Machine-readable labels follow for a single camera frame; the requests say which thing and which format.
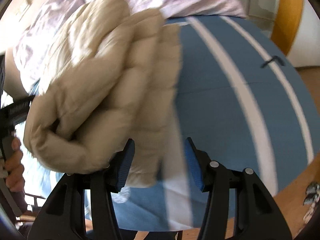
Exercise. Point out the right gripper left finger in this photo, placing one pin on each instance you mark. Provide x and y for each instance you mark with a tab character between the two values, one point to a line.
63	214

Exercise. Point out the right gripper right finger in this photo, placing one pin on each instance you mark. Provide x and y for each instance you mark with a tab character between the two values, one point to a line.
256	215

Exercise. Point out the cream quilted down jacket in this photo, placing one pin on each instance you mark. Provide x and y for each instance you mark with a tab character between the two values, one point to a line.
105	83

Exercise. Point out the person's left hand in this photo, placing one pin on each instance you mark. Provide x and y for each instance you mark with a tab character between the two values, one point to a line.
15	181

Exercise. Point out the dark wooden chair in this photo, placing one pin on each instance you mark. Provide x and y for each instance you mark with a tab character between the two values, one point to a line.
34	205

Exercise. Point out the pink floral duvet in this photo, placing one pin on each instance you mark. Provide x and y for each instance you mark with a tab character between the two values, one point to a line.
47	18

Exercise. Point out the blue white striped bed sheet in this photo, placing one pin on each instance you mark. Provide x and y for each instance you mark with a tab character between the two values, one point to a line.
242	102

